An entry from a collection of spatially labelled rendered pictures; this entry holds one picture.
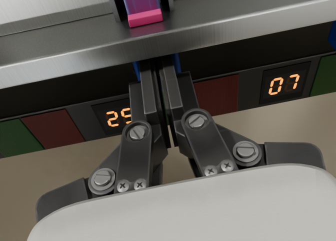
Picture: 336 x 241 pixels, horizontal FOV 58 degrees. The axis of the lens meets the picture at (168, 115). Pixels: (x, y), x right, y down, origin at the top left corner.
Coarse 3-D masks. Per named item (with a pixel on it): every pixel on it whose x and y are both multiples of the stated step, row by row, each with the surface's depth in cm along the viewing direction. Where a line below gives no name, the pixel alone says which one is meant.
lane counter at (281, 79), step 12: (264, 72) 19; (276, 72) 19; (288, 72) 19; (300, 72) 19; (264, 84) 20; (276, 84) 20; (288, 84) 20; (300, 84) 20; (264, 96) 21; (276, 96) 21; (288, 96) 21
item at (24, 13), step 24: (0, 0) 12; (24, 0) 13; (48, 0) 13; (72, 0) 13; (96, 0) 13; (120, 0) 13; (168, 0) 12; (0, 24) 13; (24, 24) 13; (48, 24) 13
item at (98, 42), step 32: (192, 0) 13; (224, 0) 13; (256, 0) 12; (288, 0) 12; (320, 0) 12; (32, 32) 13; (64, 32) 13; (96, 32) 13; (128, 32) 12; (160, 32) 12; (192, 32) 12; (224, 32) 12; (256, 32) 13; (0, 64) 12; (32, 64) 12; (64, 64) 13; (96, 64) 13
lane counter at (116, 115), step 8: (96, 104) 19; (104, 104) 19; (112, 104) 19; (120, 104) 19; (128, 104) 19; (96, 112) 20; (104, 112) 20; (112, 112) 20; (120, 112) 20; (128, 112) 20; (104, 120) 20; (112, 120) 20; (120, 120) 20; (128, 120) 21; (104, 128) 21; (112, 128) 21; (120, 128) 21
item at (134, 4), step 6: (126, 0) 12; (132, 0) 12; (138, 0) 12; (144, 0) 12; (150, 0) 12; (156, 0) 12; (126, 6) 12; (132, 6) 12; (138, 6) 12; (144, 6) 12; (150, 6) 12; (156, 6) 12; (132, 12) 12; (138, 12) 12
